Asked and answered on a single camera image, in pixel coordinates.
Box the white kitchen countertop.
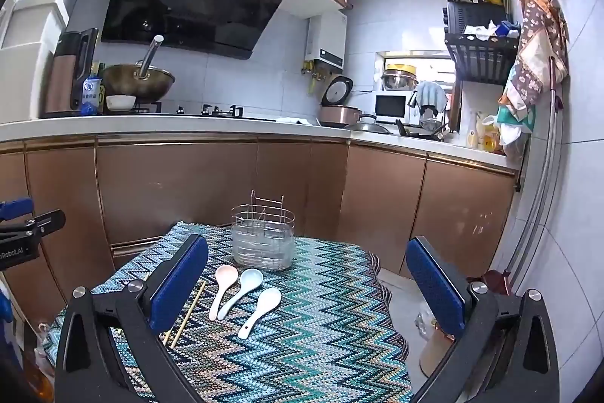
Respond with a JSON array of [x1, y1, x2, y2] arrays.
[[0, 113, 520, 170]]

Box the brown black kitchen appliance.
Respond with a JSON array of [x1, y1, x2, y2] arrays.
[[45, 28, 100, 118]]

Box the yellow gas valves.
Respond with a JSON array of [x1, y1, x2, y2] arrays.
[[300, 60, 331, 97]]

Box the blue towel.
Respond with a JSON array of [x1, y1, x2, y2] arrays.
[[415, 81, 449, 113]]

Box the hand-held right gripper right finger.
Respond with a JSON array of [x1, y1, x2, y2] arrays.
[[406, 236, 574, 403]]

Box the white ceramic spoon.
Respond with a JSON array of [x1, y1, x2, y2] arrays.
[[237, 287, 282, 340]]

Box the steel ladle handle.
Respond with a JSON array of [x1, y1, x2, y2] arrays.
[[137, 35, 165, 79]]

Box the copper rice cooker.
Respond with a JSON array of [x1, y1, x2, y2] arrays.
[[317, 75, 362, 127]]

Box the hanging plastic bags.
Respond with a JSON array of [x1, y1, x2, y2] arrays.
[[495, 105, 536, 163]]

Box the steel pot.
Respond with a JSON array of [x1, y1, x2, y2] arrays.
[[381, 70, 418, 93]]

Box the light blue ceramic spoon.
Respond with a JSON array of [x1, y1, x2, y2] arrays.
[[218, 269, 264, 320]]

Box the white microwave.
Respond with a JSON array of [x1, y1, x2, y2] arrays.
[[374, 91, 421, 125]]

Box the dark red stool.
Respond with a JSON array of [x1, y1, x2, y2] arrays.
[[472, 271, 513, 295]]

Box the steel wok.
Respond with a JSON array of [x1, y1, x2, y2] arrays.
[[101, 62, 176, 102]]

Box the pink ceramic spoon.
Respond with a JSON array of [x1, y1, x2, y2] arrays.
[[209, 265, 239, 321]]

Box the steel pipe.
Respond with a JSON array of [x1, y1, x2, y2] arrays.
[[507, 56, 564, 290]]

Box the black gas stove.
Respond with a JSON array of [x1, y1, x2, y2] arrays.
[[104, 101, 279, 120]]

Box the glass pot lid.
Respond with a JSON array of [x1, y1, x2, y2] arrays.
[[344, 120, 393, 134]]

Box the yellow white bottles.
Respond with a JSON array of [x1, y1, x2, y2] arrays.
[[467, 110, 501, 151]]

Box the white water heater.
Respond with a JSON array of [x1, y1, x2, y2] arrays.
[[304, 10, 347, 71]]

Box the wooden chopstick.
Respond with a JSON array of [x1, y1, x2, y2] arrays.
[[170, 281, 207, 348], [162, 313, 187, 346]]

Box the blue white bag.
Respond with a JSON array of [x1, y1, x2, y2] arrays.
[[81, 75, 105, 113]]

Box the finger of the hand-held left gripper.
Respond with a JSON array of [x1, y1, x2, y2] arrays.
[[0, 209, 66, 243], [0, 198, 34, 222]]

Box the patterned apron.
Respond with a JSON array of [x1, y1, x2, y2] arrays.
[[498, 0, 569, 120]]

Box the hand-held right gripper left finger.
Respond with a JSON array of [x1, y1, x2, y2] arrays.
[[55, 234, 209, 403]]

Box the wire and clear plastic utensil holder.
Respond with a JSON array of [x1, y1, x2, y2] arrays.
[[230, 190, 296, 272]]

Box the black wall rack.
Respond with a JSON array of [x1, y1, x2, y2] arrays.
[[436, 0, 520, 85]]

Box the clear plastic bag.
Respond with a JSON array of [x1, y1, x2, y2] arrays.
[[34, 322, 56, 385]]

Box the zigzag knitted cloth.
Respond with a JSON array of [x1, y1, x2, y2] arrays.
[[45, 221, 411, 403]]

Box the white bowl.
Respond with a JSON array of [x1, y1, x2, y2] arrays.
[[106, 94, 137, 111]]

